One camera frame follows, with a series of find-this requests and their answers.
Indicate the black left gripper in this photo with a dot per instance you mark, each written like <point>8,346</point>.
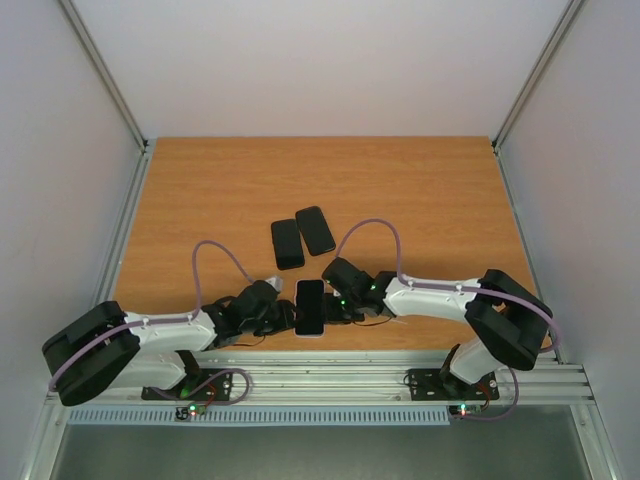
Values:
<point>287,320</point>

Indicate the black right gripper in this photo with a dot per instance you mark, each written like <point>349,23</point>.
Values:
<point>331,308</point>

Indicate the dark smartphone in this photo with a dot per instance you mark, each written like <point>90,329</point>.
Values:
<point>286,241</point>
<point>309,307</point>

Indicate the white phone case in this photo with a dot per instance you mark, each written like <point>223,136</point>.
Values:
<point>310,337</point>

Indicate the black silicone phone case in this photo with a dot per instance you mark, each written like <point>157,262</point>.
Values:
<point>315,231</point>

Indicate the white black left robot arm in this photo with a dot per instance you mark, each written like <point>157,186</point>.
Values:
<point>109,348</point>

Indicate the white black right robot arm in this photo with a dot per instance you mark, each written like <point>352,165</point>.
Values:
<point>509,322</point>

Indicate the left small circuit board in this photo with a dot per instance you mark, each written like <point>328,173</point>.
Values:
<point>192,411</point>

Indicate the small circuit board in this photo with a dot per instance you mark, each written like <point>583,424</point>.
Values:
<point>465,410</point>
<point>192,411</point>

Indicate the right small circuit board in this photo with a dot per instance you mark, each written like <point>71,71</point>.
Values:
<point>465,410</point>

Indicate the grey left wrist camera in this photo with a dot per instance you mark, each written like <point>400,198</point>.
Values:
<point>276,282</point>

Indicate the aluminium front rail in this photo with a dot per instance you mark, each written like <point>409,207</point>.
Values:
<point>376,377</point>

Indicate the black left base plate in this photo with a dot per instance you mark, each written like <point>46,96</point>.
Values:
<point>208,384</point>

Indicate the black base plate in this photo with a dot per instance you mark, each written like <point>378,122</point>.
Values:
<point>425,384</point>
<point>208,384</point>

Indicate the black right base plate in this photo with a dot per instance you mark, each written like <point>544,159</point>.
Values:
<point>425,384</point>

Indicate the aluminium frame rail left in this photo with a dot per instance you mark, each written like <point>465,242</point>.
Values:
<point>144,150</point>

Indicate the aluminium frame rail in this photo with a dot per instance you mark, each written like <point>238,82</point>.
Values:
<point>538,153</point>
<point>144,150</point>

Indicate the grey slotted cable duct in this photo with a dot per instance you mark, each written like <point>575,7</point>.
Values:
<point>260,416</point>

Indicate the aluminium frame rail right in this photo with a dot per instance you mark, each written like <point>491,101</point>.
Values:
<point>538,153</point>

